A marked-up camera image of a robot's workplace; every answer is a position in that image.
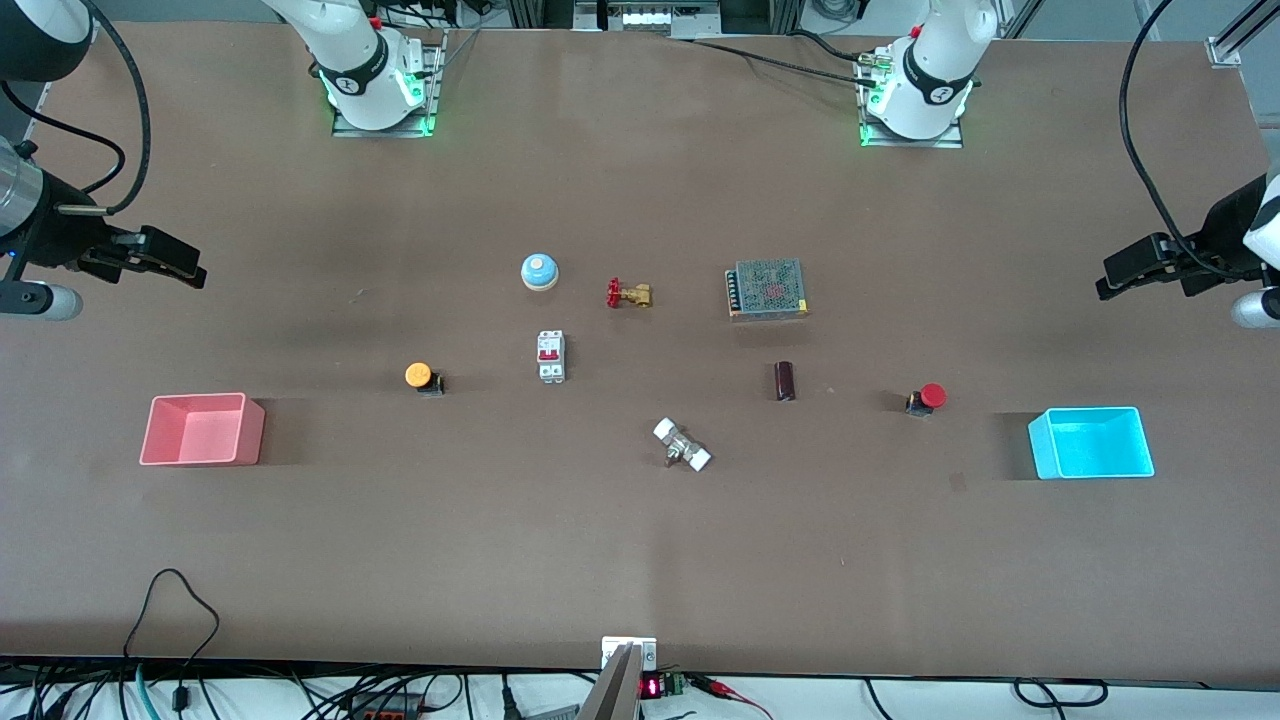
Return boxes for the pink plastic box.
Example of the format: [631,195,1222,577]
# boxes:
[139,392,267,467]

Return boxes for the cyan plastic box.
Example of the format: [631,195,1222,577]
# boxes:
[1028,406,1156,481]

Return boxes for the metal mesh power supply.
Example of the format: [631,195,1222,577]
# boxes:
[725,258,810,322]

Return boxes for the silver fitting white ends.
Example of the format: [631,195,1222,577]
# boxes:
[652,417,713,473]

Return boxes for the white power strip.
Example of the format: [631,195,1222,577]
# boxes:
[615,6,723,32]

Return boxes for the red clip lead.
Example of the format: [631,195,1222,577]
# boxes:
[690,675,777,720]

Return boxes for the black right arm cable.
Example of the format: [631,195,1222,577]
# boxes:
[0,78,128,196]
[85,0,153,216]

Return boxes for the aluminium frame profile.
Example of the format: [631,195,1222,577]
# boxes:
[18,82,53,146]
[1207,0,1280,68]

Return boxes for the thin black looped cable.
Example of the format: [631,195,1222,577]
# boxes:
[123,568,222,663]

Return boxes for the black cable on table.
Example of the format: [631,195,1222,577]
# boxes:
[672,30,887,89]

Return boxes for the dark metal rack frame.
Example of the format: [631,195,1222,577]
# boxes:
[505,0,806,39]

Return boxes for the black coiled cable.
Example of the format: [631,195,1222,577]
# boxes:
[1012,678,1109,709]

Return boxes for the white bracket plate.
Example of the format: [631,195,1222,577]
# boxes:
[601,636,659,672]

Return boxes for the grey camera stand bar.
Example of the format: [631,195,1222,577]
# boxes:
[578,643,642,720]

